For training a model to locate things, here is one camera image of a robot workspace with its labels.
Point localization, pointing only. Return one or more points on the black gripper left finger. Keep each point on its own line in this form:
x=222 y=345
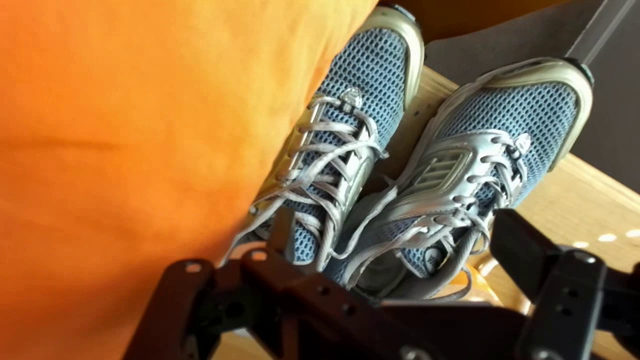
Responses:
x=301 y=321

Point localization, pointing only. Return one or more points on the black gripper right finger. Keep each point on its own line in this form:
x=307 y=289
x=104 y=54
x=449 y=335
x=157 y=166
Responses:
x=573 y=301

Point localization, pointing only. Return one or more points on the blue grey running shoe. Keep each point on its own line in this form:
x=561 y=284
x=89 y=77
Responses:
x=532 y=112
x=372 y=72

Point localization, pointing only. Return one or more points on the orange pillow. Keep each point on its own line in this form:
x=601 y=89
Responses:
x=132 y=133

